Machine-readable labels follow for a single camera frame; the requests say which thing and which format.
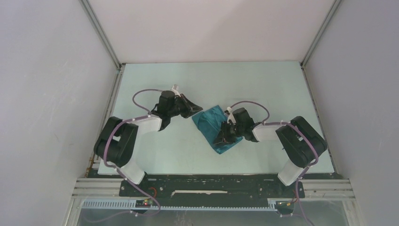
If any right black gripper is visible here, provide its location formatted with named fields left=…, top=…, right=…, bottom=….
left=212, top=121, right=244, bottom=145

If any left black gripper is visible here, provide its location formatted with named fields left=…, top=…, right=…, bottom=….
left=168, top=94, right=203, bottom=119

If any teal satin napkin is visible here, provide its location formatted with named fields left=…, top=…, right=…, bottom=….
left=191, top=105, right=243, bottom=154

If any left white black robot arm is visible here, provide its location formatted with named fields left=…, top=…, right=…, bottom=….
left=94, top=88, right=203, bottom=196

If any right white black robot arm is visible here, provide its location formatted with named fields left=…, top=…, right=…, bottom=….
left=213, top=107, right=327, bottom=197

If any small black circuit board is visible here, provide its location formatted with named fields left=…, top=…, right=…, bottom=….
left=135, top=200, right=152, bottom=208

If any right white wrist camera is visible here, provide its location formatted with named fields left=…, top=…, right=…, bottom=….
left=224, top=107, right=236, bottom=124

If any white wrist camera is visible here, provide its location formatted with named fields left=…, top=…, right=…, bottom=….
left=170, top=84, right=180, bottom=96
left=224, top=107, right=236, bottom=124

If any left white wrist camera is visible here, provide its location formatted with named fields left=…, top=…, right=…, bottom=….
left=170, top=84, right=180, bottom=96

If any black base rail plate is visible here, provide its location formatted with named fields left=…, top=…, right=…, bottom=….
left=119, top=174, right=305, bottom=207

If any grey slotted cable duct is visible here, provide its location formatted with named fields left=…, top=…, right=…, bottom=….
left=81, top=199, right=277, bottom=211

